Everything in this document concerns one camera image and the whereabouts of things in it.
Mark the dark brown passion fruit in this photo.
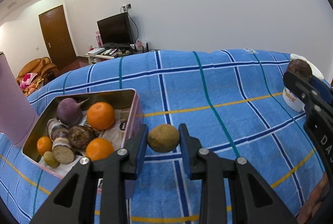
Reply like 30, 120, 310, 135
287, 59, 313, 82

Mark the large orange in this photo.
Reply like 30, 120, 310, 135
85, 138, 114, 161
86, 101, 116, 131

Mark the sliced purple yam piece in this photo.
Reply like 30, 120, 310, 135
52, 141, 75, 164

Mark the small green fruit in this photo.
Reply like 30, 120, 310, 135
43, 151, 59, 169

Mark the purple cut taro piece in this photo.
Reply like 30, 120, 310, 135
47, 119, 70, 146

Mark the small orange tangerine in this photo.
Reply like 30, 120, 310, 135
36, 136, 52, 156

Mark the purple round turnip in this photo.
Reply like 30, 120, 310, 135
56, 98, 88, 126

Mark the brown kiwi fruit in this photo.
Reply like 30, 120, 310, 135
147, 124, 180, 153

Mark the white floral mug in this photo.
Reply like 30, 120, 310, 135
282, 53, 325, 112

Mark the printed paper sheet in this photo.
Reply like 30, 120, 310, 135
38, 108, 130, 178

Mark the pink rectangular tin box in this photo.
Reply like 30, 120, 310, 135
21, 88, 145, 200

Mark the blue plaid blanket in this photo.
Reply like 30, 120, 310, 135
1, 50, 323, 223

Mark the pink cylindrical thermos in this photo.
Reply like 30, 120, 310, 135
0, 53, 38, 148

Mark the pink floral cushion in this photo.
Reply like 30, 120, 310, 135
20, 73, 37, 90

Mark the orange leather armchair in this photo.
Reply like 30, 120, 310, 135
16, 57, 59, 97

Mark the white tv stand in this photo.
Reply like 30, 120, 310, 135
84, 46, 157, 65

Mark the brown wooden door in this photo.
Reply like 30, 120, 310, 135
38, 5, 77, 70

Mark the black television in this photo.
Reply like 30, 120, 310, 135
97, 12, 134, 47

